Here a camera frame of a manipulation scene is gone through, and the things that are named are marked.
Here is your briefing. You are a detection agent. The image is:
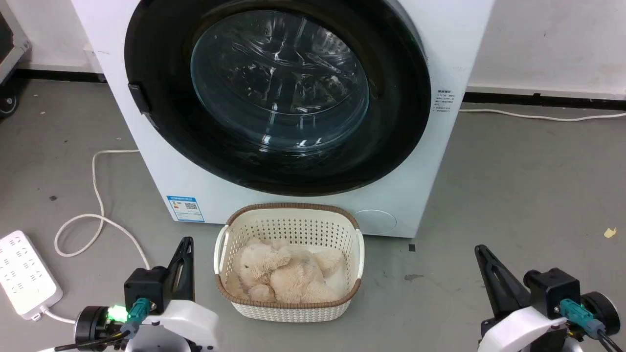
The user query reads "blue energy label sticker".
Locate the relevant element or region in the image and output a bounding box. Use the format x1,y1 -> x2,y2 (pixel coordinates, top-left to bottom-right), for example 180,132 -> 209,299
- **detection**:
166,195 -> 205,223

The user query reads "round white filter cover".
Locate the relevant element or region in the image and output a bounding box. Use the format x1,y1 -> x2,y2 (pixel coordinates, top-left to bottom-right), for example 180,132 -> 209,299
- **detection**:
353,209 -> 398,236

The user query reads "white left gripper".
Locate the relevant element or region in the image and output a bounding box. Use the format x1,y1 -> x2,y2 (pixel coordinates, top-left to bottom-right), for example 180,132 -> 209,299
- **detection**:
125,237 -> 221,352

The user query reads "black round glass washer door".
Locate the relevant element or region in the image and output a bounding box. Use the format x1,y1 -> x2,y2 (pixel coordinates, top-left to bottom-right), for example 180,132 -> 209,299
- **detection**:
124,0 -> 432,197

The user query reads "small black text label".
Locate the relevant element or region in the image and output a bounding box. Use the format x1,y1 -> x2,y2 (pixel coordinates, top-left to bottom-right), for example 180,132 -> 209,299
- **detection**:
433,89 -> 456,114

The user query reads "cream perforated laundry basket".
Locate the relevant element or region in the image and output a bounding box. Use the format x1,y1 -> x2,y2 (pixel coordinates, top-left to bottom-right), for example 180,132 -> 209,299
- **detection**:
213,202 -> 365,324

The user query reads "right black cable teal connector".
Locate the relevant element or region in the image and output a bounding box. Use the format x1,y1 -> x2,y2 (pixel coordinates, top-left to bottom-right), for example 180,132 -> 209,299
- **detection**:
559,299 -> 626,352

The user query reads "black cart caster wheel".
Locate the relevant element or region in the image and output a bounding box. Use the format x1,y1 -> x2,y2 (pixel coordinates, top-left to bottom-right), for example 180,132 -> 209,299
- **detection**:
0,92 -> 21,118

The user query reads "black cable teal connector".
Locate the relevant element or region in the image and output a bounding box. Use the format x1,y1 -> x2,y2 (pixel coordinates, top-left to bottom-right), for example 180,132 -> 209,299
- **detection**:
54,297 -> 150,352
559,299 -> 626,352

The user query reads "long white looped cord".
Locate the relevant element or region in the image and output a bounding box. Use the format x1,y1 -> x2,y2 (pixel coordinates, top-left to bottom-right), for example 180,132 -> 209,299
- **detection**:
54,149 -> 150,271

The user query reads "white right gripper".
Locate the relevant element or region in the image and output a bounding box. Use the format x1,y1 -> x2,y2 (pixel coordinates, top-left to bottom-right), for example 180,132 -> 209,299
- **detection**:
474,245 -> 570,352

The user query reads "white power strip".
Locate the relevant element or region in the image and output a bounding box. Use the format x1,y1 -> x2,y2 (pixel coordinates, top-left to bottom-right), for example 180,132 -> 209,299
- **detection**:
0,230 -> 64,321

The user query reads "white power strip cord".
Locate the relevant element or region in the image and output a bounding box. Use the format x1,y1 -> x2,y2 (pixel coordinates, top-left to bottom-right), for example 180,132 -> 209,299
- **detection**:
38,305 -> 78,325

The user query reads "beige plush toy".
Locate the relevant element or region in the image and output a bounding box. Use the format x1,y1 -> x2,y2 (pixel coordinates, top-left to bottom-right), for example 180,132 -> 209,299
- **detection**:
237,238 -> 346,304

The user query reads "left black cable teal connector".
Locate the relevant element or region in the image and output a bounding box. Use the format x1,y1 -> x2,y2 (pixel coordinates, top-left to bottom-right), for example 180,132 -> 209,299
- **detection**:
54,297 -> 150,352

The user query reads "white front-load washing machine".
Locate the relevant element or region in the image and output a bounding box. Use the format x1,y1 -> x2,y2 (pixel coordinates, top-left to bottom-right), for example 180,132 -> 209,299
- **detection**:
71,0 -> 495,239

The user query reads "thin white floor cable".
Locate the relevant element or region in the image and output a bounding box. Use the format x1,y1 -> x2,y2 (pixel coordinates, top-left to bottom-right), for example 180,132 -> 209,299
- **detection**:
459,108 -> 626,122

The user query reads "grey metal cart frame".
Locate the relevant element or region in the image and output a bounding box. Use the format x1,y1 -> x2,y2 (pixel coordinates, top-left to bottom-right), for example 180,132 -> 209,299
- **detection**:
0,9 -> 33,98

